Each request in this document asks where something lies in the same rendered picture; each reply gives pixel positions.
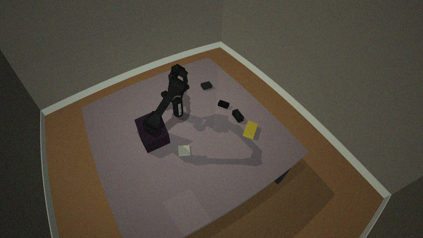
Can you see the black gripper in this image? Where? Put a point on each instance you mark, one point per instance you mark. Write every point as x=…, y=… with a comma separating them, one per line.
x=165, y=92

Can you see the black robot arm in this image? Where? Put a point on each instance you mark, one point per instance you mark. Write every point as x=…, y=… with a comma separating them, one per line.
x=176, y=88

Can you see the yellow rectangular block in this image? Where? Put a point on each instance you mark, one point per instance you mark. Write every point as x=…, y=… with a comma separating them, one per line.
x=250, y=130

